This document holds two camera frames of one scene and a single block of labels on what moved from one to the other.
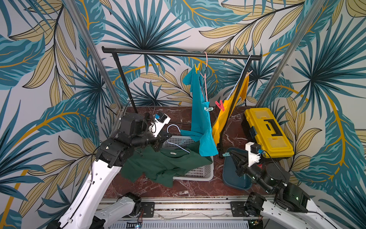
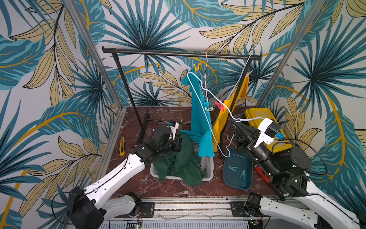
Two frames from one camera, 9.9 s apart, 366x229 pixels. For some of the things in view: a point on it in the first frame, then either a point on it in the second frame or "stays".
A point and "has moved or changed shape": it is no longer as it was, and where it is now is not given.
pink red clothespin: x=220 y=105 stays
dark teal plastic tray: x=230 y=177 stays
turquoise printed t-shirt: x=200 y=130 stays
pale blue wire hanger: x=247 y=64 stays
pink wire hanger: x=205 y=77 stays
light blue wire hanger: x=175 y=144 has moved or changed shape
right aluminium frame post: x=290 y=51 stays
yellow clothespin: x=197 y=68 stays
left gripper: x=160 y=139 to x=178 y=142
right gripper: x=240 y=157 to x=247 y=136
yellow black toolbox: x=260 y=127 stays
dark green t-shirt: x=163 y=165 has moved or changed shape
